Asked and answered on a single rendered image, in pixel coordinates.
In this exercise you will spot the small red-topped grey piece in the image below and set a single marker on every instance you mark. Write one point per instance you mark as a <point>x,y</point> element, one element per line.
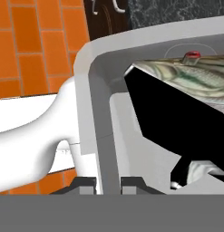
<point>192,56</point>

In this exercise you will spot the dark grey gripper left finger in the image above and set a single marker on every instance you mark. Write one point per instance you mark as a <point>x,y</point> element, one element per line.
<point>85,183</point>

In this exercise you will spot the white rounded object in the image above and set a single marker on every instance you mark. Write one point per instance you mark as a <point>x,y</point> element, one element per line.
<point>28,133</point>

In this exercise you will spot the dark brown cupboard door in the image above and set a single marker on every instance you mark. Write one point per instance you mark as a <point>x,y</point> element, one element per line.
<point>107,24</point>

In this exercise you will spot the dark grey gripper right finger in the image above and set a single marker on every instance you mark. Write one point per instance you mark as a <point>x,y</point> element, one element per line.
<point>132,183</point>

